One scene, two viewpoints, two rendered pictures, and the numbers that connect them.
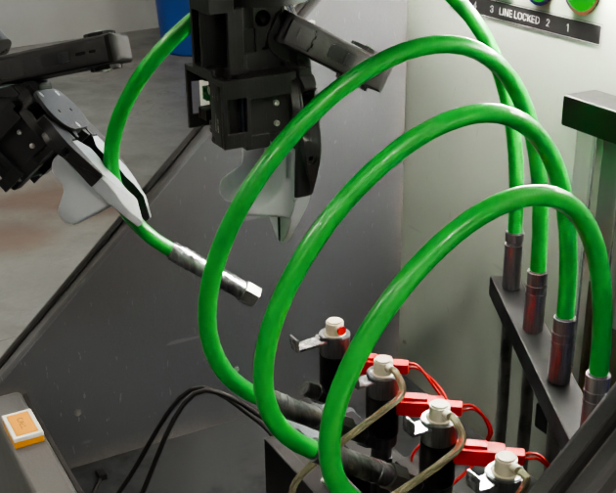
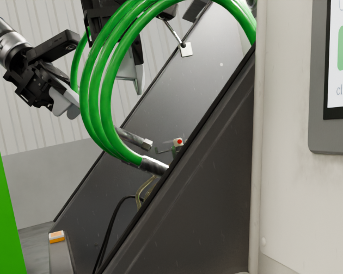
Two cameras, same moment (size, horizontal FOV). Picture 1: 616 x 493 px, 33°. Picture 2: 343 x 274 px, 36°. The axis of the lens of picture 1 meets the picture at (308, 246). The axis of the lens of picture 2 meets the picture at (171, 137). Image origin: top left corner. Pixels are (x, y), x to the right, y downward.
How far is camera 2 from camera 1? 46 cm
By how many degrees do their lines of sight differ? 25
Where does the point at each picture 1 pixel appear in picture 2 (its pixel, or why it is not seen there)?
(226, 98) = (89, 17)
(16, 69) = (32, 55)
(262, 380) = (92, 113)
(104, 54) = (65, 38)
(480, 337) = not seen: hidden behind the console
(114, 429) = not seen: hidden behind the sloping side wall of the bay
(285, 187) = (130, 62)
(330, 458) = (105, 123)
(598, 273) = (250, 35)
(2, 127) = (27, 79)
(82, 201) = (61, 104)
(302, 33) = not seen: outside the picture
